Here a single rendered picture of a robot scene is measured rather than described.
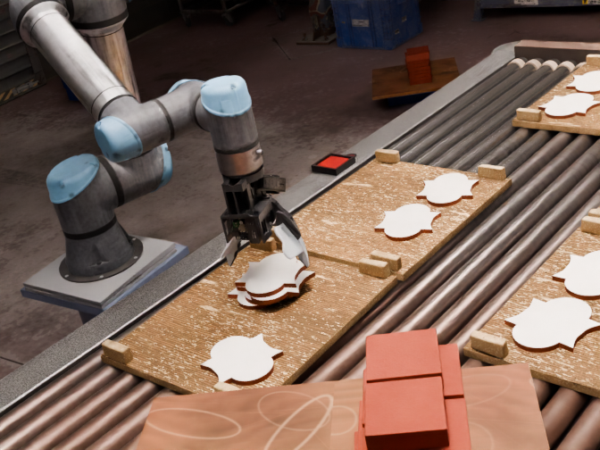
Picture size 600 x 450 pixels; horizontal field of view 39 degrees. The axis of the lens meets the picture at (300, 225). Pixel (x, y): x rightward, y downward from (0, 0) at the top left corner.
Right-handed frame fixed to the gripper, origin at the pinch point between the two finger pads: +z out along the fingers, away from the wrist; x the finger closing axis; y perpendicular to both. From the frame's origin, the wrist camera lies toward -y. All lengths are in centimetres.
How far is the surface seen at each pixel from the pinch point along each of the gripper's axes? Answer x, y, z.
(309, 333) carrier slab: 10.5, 12.4, 5.6
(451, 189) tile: 25.7, -37.7, 4.6
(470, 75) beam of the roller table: 18, -116, 8
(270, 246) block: -5.9, -13.5, 4.2
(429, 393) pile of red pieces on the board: 44, 64, -27
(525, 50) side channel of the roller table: 32, -128, 5
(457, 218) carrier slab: 28.6, -27.1, 5.6
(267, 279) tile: -0.1, 2.2, 1.6
